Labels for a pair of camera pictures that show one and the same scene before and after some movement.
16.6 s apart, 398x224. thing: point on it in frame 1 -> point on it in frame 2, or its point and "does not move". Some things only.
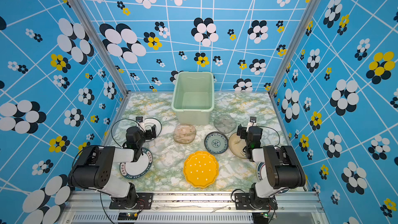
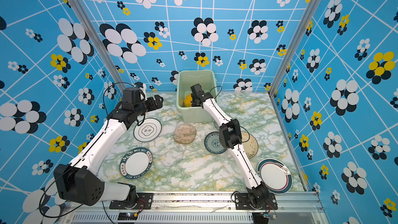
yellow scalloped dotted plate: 200,169 -> 187,100
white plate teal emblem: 149,122 does not move
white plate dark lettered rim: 134,170 does not move
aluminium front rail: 193,208 does not move
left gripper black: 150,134 -> 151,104
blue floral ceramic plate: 216,142 does not move
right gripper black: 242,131 -> 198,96
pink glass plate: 184,133 does not move
